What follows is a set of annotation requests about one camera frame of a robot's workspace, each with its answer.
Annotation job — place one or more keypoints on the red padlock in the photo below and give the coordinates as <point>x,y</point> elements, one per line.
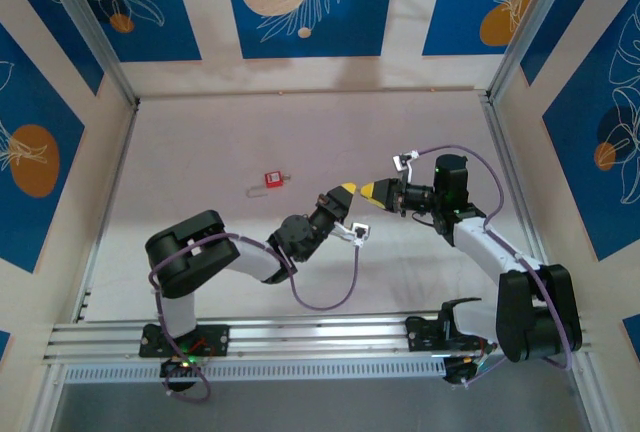
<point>273,179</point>

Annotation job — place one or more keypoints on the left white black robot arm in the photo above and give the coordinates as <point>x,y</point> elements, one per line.
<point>215,224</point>

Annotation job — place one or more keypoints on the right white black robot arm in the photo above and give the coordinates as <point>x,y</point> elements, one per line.
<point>480,244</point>

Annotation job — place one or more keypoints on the blue panel with beige circle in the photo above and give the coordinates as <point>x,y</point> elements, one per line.
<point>350,27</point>

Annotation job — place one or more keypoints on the right black controller box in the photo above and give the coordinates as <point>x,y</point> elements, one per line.
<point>457,369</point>

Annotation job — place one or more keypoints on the black controller box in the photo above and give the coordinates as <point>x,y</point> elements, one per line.
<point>457,369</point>
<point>175,367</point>

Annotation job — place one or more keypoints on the left black controller box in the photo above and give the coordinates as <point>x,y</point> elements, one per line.
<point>175,367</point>

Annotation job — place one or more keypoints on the aluminium side rail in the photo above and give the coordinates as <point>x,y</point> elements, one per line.
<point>123,152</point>
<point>506,152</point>

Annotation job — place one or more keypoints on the aluminium frame rail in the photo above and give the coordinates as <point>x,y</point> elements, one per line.
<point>320,337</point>

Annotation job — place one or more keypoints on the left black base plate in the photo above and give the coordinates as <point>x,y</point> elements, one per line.
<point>217,339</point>

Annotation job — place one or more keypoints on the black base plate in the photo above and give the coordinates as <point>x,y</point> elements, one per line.
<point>420,334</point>
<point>217,339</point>

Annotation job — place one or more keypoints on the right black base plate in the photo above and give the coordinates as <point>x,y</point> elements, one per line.
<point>420,334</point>

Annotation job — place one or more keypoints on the blue fern print wall panel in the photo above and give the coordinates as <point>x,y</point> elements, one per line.
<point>50,102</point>
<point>450,12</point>

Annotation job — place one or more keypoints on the aluminium frame post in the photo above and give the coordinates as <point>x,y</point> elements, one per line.
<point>94,27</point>
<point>529,27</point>

